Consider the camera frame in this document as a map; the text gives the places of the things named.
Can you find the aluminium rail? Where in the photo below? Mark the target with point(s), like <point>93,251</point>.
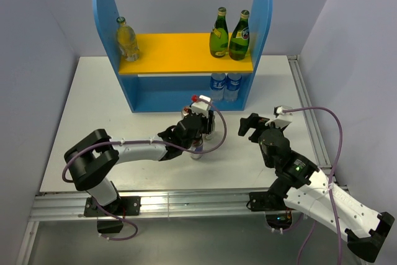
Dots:
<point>316,138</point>
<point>154,204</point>

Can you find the red bull can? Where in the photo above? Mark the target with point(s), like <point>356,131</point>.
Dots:
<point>197,148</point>
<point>185,111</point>

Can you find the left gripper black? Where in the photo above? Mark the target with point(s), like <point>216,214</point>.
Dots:
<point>208,122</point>

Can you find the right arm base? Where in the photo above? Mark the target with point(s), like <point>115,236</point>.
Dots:
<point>277,215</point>

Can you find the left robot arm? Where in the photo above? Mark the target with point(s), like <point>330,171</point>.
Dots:
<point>89,161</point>

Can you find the right aluminium rail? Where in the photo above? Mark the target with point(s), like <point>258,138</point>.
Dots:
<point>316,138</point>

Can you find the pocari sweat bottle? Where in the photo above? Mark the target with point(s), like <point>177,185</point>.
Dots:
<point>217,85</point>
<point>232,86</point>

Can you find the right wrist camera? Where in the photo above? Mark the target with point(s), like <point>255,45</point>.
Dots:
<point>281,118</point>

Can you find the blue and yellow shelf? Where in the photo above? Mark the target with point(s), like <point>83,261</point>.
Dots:
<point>173,67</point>

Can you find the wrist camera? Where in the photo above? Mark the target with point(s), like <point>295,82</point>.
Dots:
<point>201,105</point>
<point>281,118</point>

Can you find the green Perrier bottle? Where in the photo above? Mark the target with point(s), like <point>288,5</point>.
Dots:
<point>219,36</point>
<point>239,41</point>

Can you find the clear Chang bottle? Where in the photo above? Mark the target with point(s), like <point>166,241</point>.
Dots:
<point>127,42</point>
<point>211,133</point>

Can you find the front Red Bull can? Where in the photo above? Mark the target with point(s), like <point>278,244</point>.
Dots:
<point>197,148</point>

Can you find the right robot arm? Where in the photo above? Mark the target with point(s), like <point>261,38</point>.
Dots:
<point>303,186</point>

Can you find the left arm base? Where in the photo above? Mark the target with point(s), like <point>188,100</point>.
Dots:
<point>112,217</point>

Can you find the left Pocari Sweat bottle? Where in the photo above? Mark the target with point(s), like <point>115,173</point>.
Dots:
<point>217,85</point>

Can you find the front aluminium rail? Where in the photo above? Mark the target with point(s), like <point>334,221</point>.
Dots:
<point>154,204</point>

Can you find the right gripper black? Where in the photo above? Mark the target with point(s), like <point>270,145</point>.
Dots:
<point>252,121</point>

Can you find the rear Red Bull can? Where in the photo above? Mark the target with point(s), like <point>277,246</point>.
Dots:
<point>185,111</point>

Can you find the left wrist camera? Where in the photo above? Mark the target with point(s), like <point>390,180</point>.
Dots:
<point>201,105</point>

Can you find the right Pocari Sweat bottle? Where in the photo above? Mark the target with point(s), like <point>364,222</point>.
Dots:
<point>232,86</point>

